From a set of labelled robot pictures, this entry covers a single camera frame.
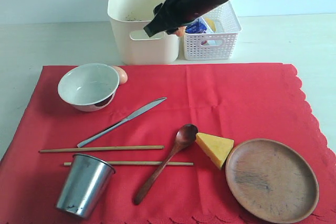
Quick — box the orange fried nugget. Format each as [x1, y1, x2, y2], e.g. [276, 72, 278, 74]
[174, 26, 186, 37]

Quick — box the blue milk carton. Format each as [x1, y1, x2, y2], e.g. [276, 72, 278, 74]
[185, 17, 215, 45]

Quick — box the lower wooden chopstick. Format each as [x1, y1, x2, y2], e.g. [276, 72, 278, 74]
[64, 162, 194, 167]

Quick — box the stainless steel cup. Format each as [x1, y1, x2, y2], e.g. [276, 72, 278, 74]
[56, 154, 115, 219]

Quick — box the dark wooden spoon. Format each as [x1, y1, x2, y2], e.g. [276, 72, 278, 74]
[133, 124, 198, 205]

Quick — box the white ceramic bowl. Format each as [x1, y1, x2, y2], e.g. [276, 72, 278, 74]
[57, 63, 120, 112]

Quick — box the silver table knife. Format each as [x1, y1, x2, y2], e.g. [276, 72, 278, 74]
[77, 97, 167, 148]

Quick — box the brown egg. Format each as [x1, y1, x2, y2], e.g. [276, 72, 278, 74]
[112, 66, 128, 85]

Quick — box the cream plastic bin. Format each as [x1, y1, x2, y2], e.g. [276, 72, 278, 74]
[108, 0, 180, 65]

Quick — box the white perforated plastic basket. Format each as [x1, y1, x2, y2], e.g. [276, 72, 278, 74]
[184, 2, 242, 61]

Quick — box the upper wooden chopstick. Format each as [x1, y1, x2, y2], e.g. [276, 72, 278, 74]
[39, 145, 164, 153]

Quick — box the brown wooden plate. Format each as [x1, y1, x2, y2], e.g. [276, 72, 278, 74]
[225, 138, 319, 223]

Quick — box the yellow cheese wedge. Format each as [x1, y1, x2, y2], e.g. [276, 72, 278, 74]
[196, 132, 234, 169]

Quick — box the wooden chopstick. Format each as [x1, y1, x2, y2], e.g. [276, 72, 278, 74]
[39, 145, 164, 153]
[64, 162, 194, 167]

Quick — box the yellow lemon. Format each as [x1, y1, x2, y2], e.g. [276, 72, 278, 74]
[204, 18, 216, 32]

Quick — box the red tablecloth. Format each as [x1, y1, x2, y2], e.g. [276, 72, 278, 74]
[1, 63, 335, 223]

